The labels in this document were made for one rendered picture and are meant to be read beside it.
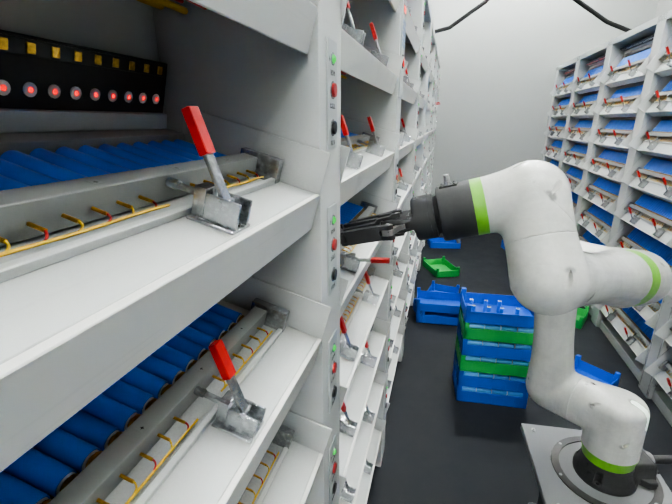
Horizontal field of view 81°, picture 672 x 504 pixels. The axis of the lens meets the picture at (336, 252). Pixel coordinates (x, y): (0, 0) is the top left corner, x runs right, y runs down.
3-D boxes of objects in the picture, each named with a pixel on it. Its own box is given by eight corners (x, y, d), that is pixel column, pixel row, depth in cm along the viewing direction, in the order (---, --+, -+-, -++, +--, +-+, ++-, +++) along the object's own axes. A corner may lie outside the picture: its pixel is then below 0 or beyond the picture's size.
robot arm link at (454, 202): (481, 247, 62) (477, 232, 70) (468, 173, 59) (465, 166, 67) (441, 254, 64) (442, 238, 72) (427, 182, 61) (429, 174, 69)
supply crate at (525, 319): (527, 307, 183) (530, 291, 180) (540, 329, 164) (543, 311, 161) (460, 302, 188) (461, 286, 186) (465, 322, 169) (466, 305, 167)
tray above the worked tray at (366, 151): (389, 167, 113) (405, 118, 108) (332, 213, 57) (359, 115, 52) (323, 146, 116) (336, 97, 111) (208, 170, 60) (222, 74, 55)
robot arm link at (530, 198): (555, 167, 66) (568, 140, 56) (572, 239, 64) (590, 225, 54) (468, 186, 71) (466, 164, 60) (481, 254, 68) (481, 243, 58)
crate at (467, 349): (522, 338, 188) (525, 323, 185) (534, 362, 169) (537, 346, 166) (456, 332, 193) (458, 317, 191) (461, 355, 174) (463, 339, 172)
